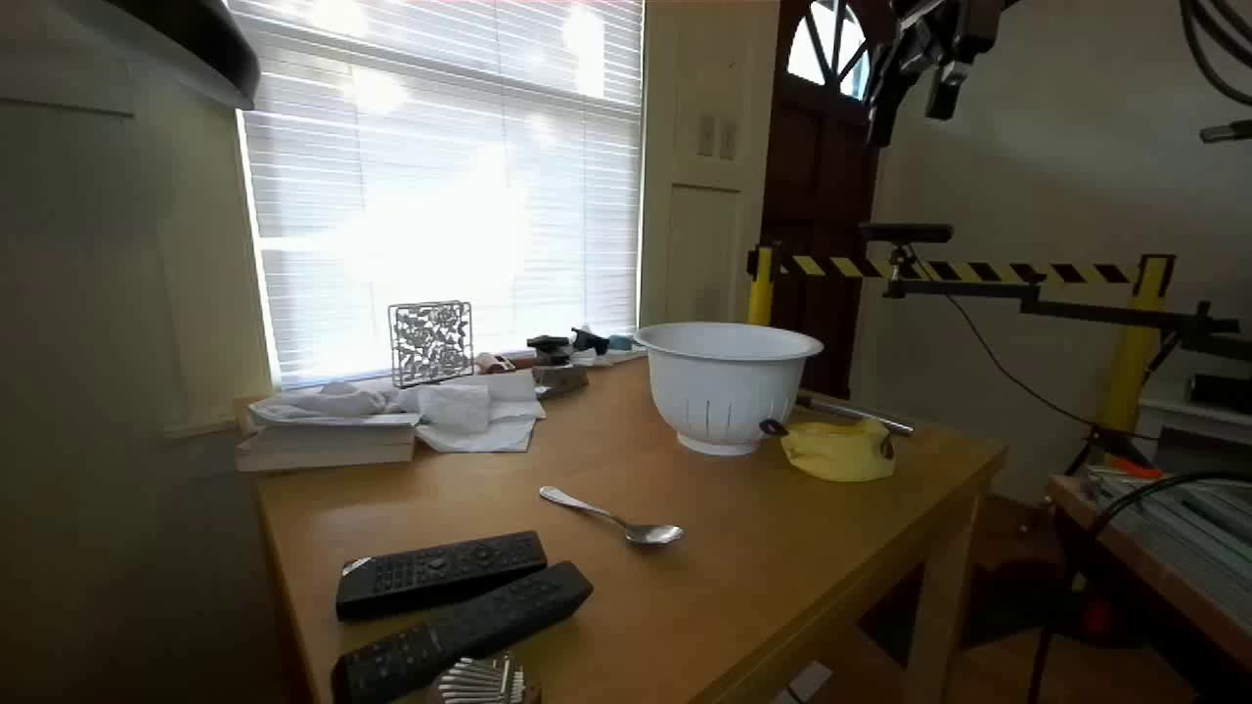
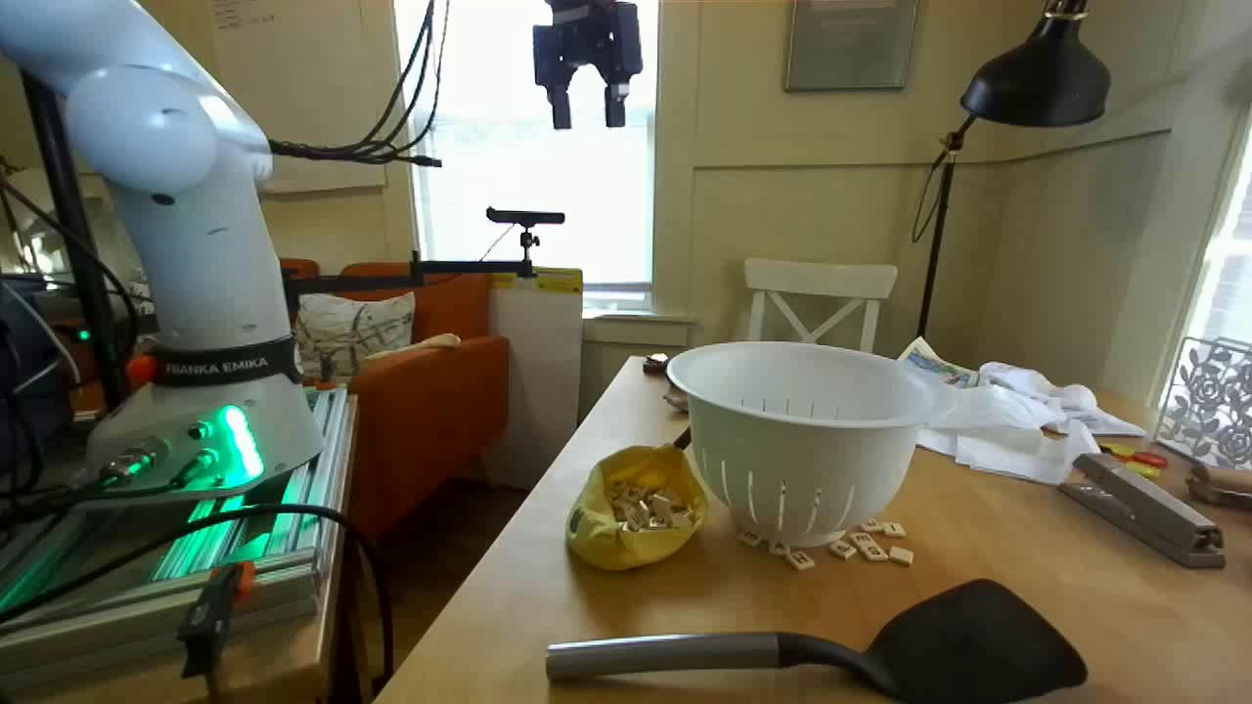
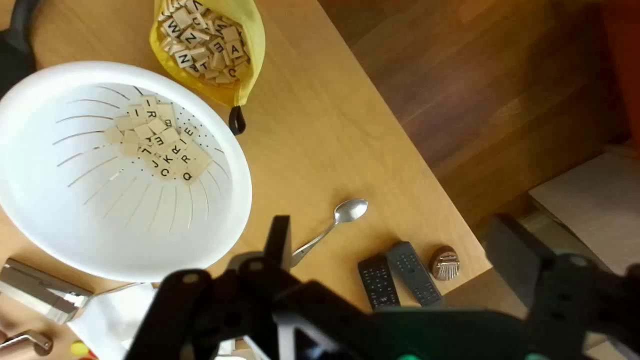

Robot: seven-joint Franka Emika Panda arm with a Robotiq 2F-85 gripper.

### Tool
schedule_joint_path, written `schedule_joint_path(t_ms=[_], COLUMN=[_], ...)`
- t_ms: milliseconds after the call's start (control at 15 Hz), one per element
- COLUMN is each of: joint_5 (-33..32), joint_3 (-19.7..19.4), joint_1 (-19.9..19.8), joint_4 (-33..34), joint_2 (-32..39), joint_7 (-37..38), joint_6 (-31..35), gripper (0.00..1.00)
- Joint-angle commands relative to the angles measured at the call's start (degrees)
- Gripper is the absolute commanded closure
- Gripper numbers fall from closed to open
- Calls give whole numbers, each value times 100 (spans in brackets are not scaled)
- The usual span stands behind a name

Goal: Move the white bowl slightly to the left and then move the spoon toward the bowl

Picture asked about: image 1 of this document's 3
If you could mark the white window blinds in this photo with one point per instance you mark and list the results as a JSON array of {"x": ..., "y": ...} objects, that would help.
[{"x": 440, "y": 150}]

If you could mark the white patterned cube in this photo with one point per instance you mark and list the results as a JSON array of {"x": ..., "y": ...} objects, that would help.
[{"x": 434, "y": 341}]

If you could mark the black remote control upper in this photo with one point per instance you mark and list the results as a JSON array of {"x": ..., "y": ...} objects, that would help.
[{"x": 436, "y": 576}]

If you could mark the black remote control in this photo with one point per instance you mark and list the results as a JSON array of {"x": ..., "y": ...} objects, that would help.
[
  {"x": 436, "y": 576},
  {"x": 478, "y": 627}
]

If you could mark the stack of white books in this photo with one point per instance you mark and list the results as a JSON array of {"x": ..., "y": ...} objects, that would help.
[{"x": 323, "y": 436}]

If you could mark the crumpled white paper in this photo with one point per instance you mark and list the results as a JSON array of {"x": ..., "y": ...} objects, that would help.
[{"x": 478, "y": 416}]

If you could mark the yellow black striped barrier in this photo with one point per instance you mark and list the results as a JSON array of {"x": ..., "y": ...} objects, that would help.
[{"x": 1150, "y": 331}]

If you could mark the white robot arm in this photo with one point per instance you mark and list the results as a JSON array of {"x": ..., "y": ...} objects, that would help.
[{"x": 928, "y": 40}]

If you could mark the dark wooden door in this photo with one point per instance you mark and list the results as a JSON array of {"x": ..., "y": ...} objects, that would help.
[{"x": 825, "y": 169}]

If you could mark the silver metal spoon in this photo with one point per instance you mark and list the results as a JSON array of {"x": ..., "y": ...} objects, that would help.
[{"x": 633, "y": 533}]

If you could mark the black camera on stand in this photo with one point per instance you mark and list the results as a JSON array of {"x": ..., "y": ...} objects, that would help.
[{"x": 907, "y": 266}]

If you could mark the dark small items on sill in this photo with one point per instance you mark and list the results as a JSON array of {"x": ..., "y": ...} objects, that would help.
[{"x": 561, "y": 365}]

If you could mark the black handled utensil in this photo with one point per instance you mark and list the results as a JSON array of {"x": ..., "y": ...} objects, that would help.
[{"x": 853, "y": 410}]

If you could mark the white plastic colander bowl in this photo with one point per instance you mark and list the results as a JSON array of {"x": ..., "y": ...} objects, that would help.
[{"x": 717, "y": 379}]

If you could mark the black remote control lower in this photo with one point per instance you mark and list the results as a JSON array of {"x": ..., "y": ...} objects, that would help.
[{"x": 478, "y": 627}]

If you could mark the silver foil cup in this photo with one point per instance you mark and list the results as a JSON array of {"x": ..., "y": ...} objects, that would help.
[{"x": 488, "y": 683}]

